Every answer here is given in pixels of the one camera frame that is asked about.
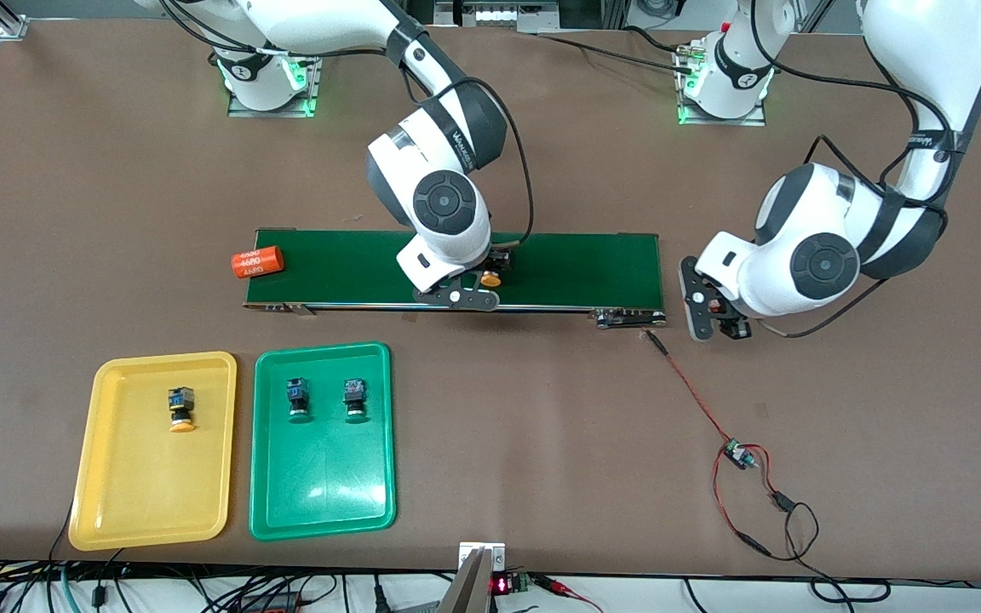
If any red black conveyor wire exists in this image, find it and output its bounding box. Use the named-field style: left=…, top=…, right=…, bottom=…
left=644, top=329, right=892, bottom=604

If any small speed controller board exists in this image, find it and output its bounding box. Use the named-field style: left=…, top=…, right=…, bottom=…
left=723, top=438, right=761, bottom=472

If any green plastic tray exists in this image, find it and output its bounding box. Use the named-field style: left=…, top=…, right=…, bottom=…
left=249, top=341, right=397, bottom=541

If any yellow plastic tray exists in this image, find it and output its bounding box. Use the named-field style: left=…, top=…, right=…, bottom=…
left=68, top=351, right=238, bottom=552

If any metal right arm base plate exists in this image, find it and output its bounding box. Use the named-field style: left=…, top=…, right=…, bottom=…
left=228, top=47, right=325, bottom=118

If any thin black power cable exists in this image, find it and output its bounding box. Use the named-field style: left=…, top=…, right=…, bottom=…
left=533, top=26, right=700, bottom=76

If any grey metal camera mount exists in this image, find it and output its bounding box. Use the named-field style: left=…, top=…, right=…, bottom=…
left=439, top=541, right=507, bottom=613

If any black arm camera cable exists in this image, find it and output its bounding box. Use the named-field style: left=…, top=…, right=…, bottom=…
left=158, top=0, right=534, bottom=248
left=749, top=0, right=960, bottom=339

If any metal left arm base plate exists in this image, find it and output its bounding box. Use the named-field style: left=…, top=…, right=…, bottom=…
left=676, top=38, right=768, bottom=127

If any green conveyor belt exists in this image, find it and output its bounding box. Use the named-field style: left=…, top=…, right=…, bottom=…
left=244, top=228, right=668, bottom=330

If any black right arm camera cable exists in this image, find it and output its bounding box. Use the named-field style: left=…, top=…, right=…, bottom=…
left=158, top=0, right=534, bottom=248

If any green push button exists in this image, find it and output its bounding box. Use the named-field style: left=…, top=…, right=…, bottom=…
left=284, top=379, right=314, bottom=424
left=342, top=378, right=370, bottom=423

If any metal rack with white lights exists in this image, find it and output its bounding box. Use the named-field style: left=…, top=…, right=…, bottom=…
left=422, top=0, right=632, bottom=35

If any black orange power adapter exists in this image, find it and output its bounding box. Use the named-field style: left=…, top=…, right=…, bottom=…
left=239, top=592, right=300, bottom=613

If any red alligator clip lead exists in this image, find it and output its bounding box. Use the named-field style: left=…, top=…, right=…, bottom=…
left=533, top=575, right=604, bottom=613

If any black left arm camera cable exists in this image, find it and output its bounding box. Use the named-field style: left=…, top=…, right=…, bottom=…
left=749, top=0, right=960, bottom=339

